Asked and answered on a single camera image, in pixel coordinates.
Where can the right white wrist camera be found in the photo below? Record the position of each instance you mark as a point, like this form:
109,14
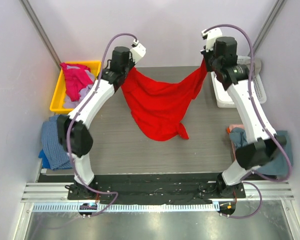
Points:
210,36

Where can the white perforated basket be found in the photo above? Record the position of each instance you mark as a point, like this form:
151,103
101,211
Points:
223,99

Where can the yellow plastic bin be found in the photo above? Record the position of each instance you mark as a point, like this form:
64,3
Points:
59,95

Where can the lavender t shirt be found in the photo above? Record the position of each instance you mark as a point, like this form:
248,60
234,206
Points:
82,90

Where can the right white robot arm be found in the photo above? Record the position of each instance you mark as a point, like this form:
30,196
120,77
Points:
263,143

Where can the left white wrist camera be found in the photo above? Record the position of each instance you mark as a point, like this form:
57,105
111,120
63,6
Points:
138,51

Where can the white slotted cable duct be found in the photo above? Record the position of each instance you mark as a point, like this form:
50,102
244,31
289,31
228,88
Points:
89,207

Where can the blue checkered shirt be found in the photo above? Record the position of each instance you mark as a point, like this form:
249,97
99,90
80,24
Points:
53,155

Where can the grey shirt in basket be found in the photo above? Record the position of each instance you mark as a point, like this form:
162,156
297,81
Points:
257,66

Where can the pink t shirt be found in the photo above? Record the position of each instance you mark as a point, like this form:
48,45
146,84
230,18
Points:
73,69

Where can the red t shirt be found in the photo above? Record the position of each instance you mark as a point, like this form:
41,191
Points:
157,107

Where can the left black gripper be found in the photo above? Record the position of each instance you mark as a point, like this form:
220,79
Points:
126,69

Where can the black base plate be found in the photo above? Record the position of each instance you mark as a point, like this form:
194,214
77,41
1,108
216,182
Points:
156,189

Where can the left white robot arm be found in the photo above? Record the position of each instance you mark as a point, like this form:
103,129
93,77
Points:
73,129

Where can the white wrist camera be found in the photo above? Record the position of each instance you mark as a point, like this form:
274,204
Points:
138,51
210,36

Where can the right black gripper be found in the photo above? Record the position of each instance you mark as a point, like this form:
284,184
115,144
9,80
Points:
207,59

